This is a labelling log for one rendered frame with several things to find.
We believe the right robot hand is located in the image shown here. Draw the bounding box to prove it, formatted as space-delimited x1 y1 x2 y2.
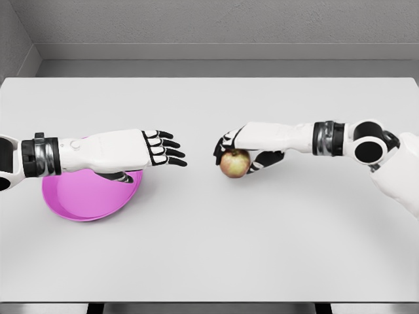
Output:
213 122 286 175

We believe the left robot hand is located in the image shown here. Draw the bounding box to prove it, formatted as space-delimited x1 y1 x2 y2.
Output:
87 129 188 184

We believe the red-yellow apple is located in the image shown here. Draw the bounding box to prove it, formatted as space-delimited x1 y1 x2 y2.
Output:
219 148 251 179

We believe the pink plate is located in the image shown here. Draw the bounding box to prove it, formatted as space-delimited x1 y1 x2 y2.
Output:
41 136 144 222

